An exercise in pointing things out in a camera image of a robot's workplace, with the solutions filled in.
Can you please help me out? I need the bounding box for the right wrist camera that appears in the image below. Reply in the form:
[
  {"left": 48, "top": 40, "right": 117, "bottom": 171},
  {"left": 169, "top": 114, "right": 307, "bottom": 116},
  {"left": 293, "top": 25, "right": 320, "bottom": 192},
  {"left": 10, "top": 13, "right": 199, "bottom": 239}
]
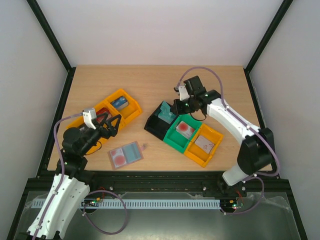
[{"left": 174, "top": 85, "right": 190, "bottom": 101}]

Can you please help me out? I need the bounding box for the yellow single storage bin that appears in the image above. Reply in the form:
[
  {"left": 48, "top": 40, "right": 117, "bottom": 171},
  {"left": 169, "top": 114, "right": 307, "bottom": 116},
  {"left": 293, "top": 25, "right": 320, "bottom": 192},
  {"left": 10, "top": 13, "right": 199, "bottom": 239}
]
[{"left": 184, "top": 123, "right": 224, "bottom": 168}]

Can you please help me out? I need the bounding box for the red dot card stack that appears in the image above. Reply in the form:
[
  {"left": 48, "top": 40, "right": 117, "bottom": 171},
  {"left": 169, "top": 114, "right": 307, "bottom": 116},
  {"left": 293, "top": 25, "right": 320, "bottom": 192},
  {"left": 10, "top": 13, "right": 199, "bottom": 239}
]
[{"left": 175, "top": 121, "right": 195, "bottom": 139}]

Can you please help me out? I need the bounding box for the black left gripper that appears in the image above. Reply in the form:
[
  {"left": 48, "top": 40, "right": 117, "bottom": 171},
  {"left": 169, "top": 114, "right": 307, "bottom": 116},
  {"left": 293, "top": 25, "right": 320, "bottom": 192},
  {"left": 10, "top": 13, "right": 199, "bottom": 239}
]
[{"left": 79, "top": 112, "right": 122, "bottom": 156}]

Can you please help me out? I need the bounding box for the blue card stack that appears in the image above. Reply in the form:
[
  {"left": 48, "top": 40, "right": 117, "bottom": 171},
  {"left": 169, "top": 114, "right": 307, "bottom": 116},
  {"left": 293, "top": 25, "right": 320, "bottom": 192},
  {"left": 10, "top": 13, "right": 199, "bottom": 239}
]
[{"left": 110, "top": 95, "right": 129, "bottom": 112}]

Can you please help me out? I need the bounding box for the yellow triple storage bin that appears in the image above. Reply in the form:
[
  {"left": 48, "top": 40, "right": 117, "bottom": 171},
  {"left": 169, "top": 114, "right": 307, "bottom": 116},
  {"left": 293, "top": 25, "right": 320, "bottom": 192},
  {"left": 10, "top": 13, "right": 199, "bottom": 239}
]
[{"left": 65, "top": 87, "right": 143, "bottom": 156}]

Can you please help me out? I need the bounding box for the pale pink card stack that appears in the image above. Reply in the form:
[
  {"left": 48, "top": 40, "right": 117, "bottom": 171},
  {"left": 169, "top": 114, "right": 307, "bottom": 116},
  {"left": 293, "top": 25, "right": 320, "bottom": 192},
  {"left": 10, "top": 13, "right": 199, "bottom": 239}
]
[{"left": 194, "top": 135, "right": 215, "bottom": 154}]

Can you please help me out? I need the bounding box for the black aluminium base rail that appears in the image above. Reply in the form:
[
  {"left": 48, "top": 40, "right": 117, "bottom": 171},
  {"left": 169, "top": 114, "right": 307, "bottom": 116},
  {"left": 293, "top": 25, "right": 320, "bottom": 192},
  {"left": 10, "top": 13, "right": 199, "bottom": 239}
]
[{"left": 24, "top": 170, "right": 291, "bottom": 198}]

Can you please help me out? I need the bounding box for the green storage bin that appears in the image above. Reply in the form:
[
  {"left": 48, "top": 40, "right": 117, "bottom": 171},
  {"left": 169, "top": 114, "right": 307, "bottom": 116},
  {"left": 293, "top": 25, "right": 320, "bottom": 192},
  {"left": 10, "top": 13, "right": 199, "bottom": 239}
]
[{"left": 163, "top": 114, "right": 202, "bottom": 154}]

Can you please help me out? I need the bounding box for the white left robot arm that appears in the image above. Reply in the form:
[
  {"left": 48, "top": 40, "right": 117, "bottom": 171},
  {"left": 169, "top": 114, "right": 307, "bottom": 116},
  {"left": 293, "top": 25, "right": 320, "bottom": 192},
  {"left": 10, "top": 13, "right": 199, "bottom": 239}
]
[{"left": 16, "top": 108, "right": 122, "bottom": 240}]

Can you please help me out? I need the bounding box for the purple floor cable loop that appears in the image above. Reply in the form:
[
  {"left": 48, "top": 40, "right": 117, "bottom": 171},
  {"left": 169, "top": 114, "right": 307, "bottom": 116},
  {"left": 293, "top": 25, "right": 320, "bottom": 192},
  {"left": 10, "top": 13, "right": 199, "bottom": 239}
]
[{"left": 81, "top": 190, "right": 128, "bottom": 235}]

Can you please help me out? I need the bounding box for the white slotted cable duct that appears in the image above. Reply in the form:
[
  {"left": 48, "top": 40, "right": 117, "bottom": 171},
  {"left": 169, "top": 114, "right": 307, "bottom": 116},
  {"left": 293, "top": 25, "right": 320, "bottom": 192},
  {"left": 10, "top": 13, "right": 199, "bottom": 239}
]
[{"left": 31, "top": 198, "right": 221, "bottom": 210}]

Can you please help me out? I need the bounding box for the black storage bin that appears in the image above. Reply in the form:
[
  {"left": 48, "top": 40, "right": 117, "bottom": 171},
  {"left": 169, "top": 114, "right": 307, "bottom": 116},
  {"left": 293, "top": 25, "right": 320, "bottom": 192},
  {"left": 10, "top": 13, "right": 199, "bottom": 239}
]
[{"left": 144, "top": 103, "right": 178, "bottom": 141}]

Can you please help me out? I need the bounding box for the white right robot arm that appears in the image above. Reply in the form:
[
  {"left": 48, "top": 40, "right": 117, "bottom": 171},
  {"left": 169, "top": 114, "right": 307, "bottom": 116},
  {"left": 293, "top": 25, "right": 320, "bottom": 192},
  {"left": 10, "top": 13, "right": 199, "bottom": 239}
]
[{"left": 171, "top": 76, "right": 276, "bottom": 196}]

